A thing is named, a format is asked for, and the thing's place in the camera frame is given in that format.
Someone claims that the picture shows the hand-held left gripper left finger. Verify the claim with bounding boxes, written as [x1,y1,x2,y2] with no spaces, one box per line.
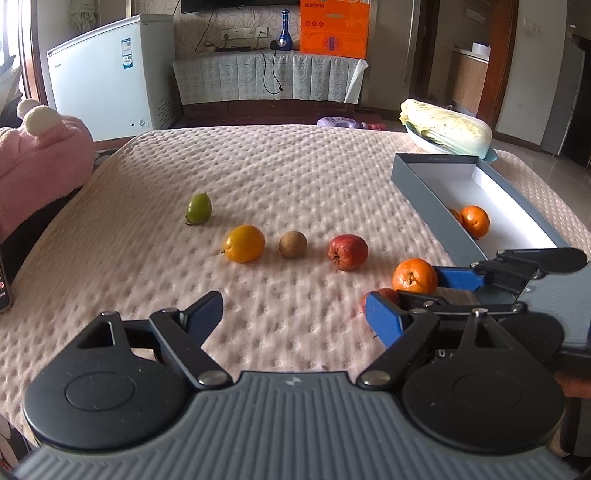
[76,291,232,389]

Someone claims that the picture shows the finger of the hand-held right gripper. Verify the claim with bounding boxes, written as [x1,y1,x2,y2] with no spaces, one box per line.
[396,291,529,323]
[434,249,550,296]

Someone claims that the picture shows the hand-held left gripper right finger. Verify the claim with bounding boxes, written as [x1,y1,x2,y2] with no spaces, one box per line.
[358,290,509,388]

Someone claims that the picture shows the dark grey cardboard box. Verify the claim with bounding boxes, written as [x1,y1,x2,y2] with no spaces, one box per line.
[392,153,571,268]

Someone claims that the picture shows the brown kiwi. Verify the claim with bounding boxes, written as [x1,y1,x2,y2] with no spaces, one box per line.
[279,231,308,259]

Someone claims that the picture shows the red apple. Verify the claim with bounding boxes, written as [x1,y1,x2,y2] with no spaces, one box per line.
[328,234,369,271]

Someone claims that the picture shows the yellow orange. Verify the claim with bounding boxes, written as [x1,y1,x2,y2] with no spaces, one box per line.
[222,224,267,264]

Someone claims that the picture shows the green pear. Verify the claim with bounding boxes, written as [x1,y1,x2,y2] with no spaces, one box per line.
[185,192,213,226]

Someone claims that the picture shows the blue cartoon plate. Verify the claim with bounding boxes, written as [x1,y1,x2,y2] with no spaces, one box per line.
[406,124,498,163]

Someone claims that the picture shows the napa cabbage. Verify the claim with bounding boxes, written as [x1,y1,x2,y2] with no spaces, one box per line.
[399,98,492,158]

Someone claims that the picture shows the purple plastic object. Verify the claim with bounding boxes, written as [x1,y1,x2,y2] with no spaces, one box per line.
[317,117,370,131]

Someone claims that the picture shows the wooden kitchen cabinet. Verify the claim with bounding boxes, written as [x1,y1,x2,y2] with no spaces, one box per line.
[450,48,490,116]

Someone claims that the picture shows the grey refrigerator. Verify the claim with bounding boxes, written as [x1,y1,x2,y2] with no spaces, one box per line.
[540,39,587,158]

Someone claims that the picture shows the smartphone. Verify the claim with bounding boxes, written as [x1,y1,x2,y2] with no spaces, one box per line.
[0,240,13,315]

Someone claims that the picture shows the pink plush toy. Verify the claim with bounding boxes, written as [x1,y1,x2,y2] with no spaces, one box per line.
[0,99,95,241]

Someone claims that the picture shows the lace-covered television cabinet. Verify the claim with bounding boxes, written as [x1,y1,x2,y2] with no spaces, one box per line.
[173,50,393,127]

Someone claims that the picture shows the white chest freezer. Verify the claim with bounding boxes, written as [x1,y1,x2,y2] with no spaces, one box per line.
[47,15,181,141]

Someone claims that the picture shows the orange gift box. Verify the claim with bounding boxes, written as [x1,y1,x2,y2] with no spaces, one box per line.
[300,0,370,59]

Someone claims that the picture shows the blue glass bottle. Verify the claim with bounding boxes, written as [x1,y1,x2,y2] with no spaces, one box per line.
[276,9,296,51]

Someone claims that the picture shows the tied curtain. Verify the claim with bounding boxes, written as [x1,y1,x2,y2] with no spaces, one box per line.
[69,0,105,44]

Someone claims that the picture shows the brown wooden door frame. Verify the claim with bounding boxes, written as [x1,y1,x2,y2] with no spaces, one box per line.
[489,0,519,134]

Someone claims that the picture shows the black hanging cable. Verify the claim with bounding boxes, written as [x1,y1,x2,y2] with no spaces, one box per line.
[262,50,283,94]

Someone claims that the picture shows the black wall television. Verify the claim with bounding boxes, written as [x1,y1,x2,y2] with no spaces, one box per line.
[180,0,296,14]

